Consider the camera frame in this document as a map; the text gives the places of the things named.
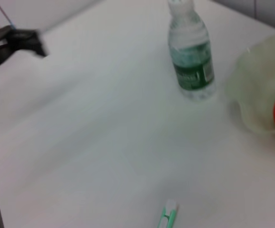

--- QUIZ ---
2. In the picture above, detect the green utility knife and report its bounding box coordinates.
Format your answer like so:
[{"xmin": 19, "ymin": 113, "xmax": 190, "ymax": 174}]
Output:
[{"xmin": 157, "ymin": 200, "xmax": 179, "ymax": 228}]

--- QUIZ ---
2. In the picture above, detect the clear water bottle green label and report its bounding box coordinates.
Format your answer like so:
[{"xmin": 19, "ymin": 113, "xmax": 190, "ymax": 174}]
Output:
[{"xmin": 167, "ymin": 0, "xmax": 217, "ymax": 103}]

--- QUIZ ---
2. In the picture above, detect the pale green glass fruit bowl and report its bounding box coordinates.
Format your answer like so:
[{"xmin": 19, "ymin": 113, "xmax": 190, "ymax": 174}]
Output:
[{"xmin": 225, "ymin": 30, "xmax": 275, "ymax": 136}]

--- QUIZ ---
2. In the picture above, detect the thin blue cable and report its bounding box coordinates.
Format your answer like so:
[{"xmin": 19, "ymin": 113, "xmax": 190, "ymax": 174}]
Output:
[{"xmin": 0, "ymin": 0, "xmax": 17, "ymax": 30}]

